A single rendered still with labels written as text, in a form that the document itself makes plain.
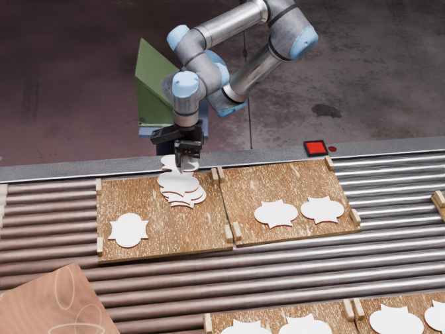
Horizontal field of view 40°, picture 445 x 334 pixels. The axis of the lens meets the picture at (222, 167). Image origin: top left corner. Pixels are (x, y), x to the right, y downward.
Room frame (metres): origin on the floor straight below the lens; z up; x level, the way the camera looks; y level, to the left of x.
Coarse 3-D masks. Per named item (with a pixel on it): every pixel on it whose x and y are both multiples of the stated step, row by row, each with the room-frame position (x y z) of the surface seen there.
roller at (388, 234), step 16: (304, 240) 1.30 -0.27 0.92; (320, 240) 1.31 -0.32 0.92; (336, 240) 1.31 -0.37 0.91; (352, 240) 1.32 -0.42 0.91; (368, 240) 1.33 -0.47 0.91; (384, 240) 1.33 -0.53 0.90; (80, 256) 1.20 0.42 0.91; (96, 256) 1.20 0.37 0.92; (176, 256) 1.22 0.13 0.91; (192, 256) 1.23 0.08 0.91; (208, 256) 1.24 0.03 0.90; (0, 272) 1.13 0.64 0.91; (16, 272) 1.14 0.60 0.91; (32, 272) 1.15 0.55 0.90
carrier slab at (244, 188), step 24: (240, 168) 1.61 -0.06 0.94; (264, 168) 1.62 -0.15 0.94; (288, 168) 1.62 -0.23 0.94; (312, 168) 1.63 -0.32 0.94; (240, 192) 1.49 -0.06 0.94; (264, 192) 1.50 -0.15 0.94; (288, 192) 1.50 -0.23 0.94; (312, 192) 1.51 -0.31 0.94; (336, 192) 1.51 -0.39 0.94; (240, 216) 1.38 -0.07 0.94; (264, 240) 1.28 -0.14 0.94; (288, 240) 1.29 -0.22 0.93
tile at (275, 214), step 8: (280, 200) 1.45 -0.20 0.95; (264, 208) 1.41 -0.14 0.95; (272, 208) 1.41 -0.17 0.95; (280, 208) 1.41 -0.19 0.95; (288, 208) 1.42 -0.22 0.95; (256, 216) 1.37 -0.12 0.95; (264, 216) 1.37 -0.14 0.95; (272, 216) 1.38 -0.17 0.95; (280, 216) 1.38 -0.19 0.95; (288, 216) 1.38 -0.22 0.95; (296, 216) 1.38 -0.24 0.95; (264, 224) 1.35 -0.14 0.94; (272, 224) 1.34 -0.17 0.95; (280, 224) 1.34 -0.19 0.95; (288, 224) 1.34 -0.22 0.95
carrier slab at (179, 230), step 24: (120, 192) 1.47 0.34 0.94; (144, 192) 1.47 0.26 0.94; (216, 192) 1.49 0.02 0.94; (120, 216) 1.36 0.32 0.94; (144, 216) 1.36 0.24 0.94; (168, 216) 1.37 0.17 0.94; (192, 216) 1.37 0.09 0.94; (216, 216) 1.38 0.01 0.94; (144, 240) 1.26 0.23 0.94; (168, 240) 1.27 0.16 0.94; (192, 240) 1.27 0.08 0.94; (216, 240) 1.27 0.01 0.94
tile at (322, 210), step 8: (312, 200) 1.46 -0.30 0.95; (320, 200) 1.46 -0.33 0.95; (328, 200) 1.46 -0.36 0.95; (304, 208) 1.42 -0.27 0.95; (312, 208) 1.42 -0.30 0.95; (320, 208) 1.42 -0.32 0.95; (328, 208) 1.42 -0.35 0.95; (336, 208) 1.42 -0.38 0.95; (304, 216) 1.39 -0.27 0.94; (312, 216) 1.38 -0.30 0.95; (320, 216) 1.39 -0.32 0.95; (328, 216) 1.39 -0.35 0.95; (336, 216) 1.39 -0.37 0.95
